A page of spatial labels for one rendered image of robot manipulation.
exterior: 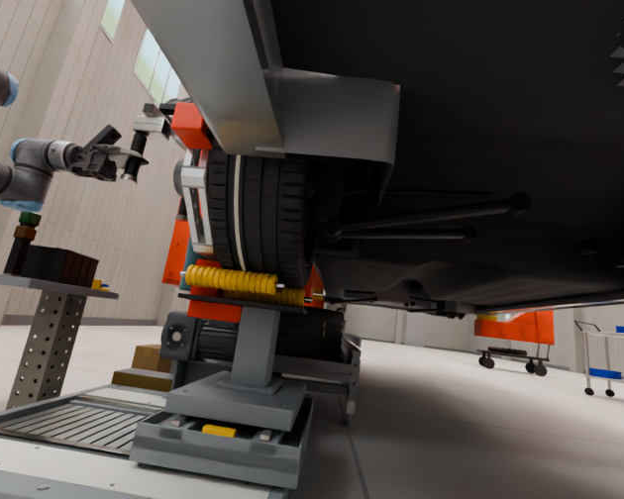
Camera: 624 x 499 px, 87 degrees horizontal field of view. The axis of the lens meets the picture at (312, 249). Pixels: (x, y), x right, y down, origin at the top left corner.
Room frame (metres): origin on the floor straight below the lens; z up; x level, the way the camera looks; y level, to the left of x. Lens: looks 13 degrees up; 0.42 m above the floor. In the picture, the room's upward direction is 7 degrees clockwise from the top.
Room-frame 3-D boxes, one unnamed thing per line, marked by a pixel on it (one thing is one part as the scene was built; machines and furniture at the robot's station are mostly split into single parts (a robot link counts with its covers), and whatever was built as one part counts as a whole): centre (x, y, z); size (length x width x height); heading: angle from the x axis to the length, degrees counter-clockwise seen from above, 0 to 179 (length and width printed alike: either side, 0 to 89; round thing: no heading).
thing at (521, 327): (3.28, -1.99, 0.69); 0.52 x 0.17 x 0.35; 85
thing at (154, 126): (0.88, 0.52, 0.93); 0.09 x 0.05 x 0.05; 85
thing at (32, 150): (0.91, 0.83, 0.81); 0.12 x 0.09 x 0.10; 85
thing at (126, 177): (0.88, 0.55, 0.83); 0.04 x 0.04 x 0.16
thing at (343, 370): (2.78, 0.04, 0.13); 2.47 x 0.85 x 0.27; 175
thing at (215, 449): (1.02, 0.13, 0.13); 0.50 x 0.36 x 0.10; 175
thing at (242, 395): (1.02, 0.13, 0.32); 0.40 x 0.30 x 0.28; 175
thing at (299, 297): (1.02, 0.13, 0.49); 0.29 x 0.06 x 0.06; 85
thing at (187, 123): (0.72, 0.32, 0.85); 0.09 x 0.08 x 0.07; 175
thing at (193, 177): (1.03, 0.30, 0.85); 0.54 x 0.07 x 0.54; 175
